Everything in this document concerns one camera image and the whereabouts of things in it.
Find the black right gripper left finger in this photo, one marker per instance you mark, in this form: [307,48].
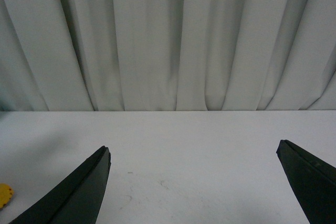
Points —
[77,198]

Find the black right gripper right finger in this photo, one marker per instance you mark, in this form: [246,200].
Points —
[312,181]

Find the yellow beetle toy car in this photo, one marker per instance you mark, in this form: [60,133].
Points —
[6,193]

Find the white pleated curtain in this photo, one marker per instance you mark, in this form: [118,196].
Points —
[167,55]

